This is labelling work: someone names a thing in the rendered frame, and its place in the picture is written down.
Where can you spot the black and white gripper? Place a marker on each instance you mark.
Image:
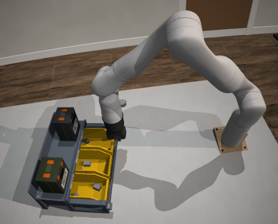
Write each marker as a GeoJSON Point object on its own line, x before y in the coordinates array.
{"type": "Point", "coordinates": [114, 123]}

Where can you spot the blue-grey shelf rack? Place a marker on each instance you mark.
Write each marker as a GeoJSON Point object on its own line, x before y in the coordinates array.
{"type": "Point", "coordinates": [69, 151]}

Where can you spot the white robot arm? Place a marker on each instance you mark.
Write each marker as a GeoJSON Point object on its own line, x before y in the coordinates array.
{"type": "Point", "coordinates": [182, 34]}

